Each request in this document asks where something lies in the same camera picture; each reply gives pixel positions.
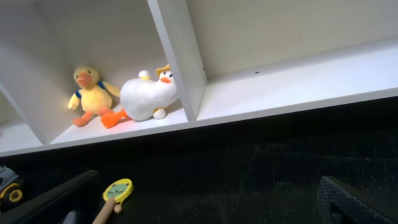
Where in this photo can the white plush duck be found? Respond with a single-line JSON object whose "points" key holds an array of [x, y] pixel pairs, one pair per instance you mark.
{"points": [[143, 98]]}

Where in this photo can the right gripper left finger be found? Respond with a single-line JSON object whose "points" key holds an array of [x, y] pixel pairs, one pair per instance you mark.
{"points": [[53, 205]]}

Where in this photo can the yellow plush duck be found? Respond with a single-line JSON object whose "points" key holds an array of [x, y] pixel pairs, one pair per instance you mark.
{"points": [[93, 98]]}

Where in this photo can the white shelf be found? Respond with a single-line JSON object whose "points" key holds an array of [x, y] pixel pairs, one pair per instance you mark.
{"points": [[280, 93]]}

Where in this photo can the yellow rattle drum toy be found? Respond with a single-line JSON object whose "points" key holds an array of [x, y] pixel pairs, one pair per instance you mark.
{"points": [[118, 190]]}

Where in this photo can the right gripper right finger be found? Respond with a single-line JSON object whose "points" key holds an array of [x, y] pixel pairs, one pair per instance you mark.
{"points": [[345, 205]]}

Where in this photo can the grey and yellow toy truck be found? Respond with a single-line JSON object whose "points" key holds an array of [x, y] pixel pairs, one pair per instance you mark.
{"points": [[9, 189]]}

